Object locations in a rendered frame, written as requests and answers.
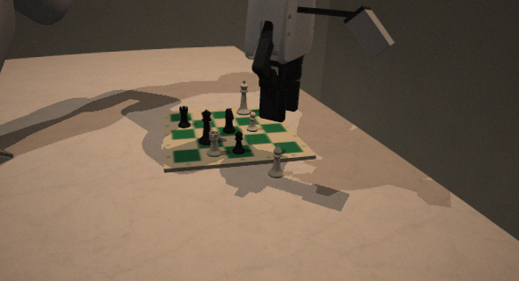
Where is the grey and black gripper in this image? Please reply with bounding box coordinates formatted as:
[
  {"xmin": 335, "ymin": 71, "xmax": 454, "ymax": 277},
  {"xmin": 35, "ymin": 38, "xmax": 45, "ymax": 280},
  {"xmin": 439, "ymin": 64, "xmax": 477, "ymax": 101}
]
[{"xmin": 244, "ymin": 0, "xmax": 316, "ymax": 122}]

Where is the green and cream chessboard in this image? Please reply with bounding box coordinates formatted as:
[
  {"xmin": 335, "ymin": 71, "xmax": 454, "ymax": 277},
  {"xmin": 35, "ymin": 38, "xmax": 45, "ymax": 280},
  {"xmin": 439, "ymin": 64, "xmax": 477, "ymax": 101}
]
[{"xmin": 162, "ymin": 107, "xmax": 316, "ymax": 173}]

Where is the white rook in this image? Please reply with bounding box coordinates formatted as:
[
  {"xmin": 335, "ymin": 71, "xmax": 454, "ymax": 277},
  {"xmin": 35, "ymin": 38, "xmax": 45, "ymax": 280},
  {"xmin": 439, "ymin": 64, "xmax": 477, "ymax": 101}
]
[{"xmin": 207, "ymin": 131, "xmax": 222, "ymax": 157}]

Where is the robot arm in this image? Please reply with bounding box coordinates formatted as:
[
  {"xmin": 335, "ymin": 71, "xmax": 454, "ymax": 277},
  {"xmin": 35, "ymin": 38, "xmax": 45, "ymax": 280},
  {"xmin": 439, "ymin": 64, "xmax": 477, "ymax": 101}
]
[{"xmin": 0, "ymin": 0, "xmax": 394, "ymax": 72}]

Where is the white chess king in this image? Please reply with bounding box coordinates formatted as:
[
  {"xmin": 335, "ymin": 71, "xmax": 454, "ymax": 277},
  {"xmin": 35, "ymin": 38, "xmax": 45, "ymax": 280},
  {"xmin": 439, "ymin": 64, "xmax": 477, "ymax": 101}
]
[{"xmin": 236, "ymin": 80, "xmax": 250, "ymax": 115}]

